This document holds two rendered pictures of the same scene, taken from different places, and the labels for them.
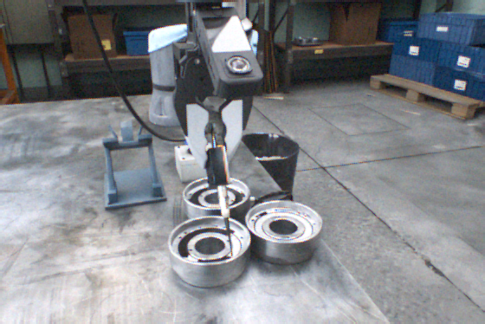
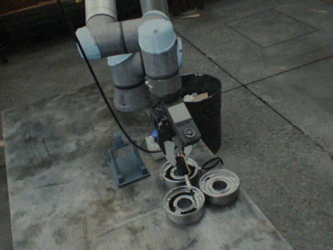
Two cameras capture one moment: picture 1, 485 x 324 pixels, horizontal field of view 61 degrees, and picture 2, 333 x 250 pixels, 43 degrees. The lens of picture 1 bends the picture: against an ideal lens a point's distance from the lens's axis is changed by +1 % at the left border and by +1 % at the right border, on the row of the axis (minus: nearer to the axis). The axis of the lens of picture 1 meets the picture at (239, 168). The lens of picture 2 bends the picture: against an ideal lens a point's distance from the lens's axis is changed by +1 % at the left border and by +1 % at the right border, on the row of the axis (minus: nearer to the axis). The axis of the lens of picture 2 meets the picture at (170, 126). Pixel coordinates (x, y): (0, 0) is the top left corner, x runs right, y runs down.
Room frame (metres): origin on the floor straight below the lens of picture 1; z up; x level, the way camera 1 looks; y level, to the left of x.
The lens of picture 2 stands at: (-0.34, 0.03, 1.59)
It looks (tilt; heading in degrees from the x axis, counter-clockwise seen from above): 34 degrees down; 0
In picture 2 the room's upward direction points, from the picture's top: 10 degrees counter-clockwise
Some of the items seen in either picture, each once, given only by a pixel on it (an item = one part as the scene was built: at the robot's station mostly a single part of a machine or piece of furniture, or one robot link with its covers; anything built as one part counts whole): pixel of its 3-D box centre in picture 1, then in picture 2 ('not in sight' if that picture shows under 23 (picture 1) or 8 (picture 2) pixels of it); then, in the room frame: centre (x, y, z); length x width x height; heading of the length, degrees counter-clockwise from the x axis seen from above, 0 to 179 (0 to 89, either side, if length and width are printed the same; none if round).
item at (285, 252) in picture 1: (282, 231); (219, 187); (0.47, -0.06, 0.82); 0.10 x 0.10 x 0.04
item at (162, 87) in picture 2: not in sight; (163, 81); (0.49, 0.04, 1.15); 0.08 x 0.08 x 0.05
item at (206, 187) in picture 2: (282, 232); (219, 187); (0.47, -0.06, 0.82); 0.08 x 0.08 x 0.02
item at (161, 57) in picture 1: (176, 53); (127, 61); (1.04, 0.16, 0.97); 0.13 x 0.12 x 0.14; 90
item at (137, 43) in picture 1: (152, 41); not in sight; (4.09, 0.85, 0.56); 0.52 x 0.38 x 0.22; 104
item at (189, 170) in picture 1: (196, 159); (159, 144); (0.70, 0.08, 0.82); 0.08 x 0.07 x 0.05; 17
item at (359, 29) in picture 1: (352, 22); not in sight; (4.70, -1.23, 0.67); 0.52 x 0.43 x 0.43; 107
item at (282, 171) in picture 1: (261, 185); (195, 117); (1.74, -0.11, 0.21); 0.34 x 0.34 x 0.43
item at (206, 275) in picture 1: (210, 250); (184, 205); (0.43, 0.04, 0.82); 0.10 x 0.10 x 0.04
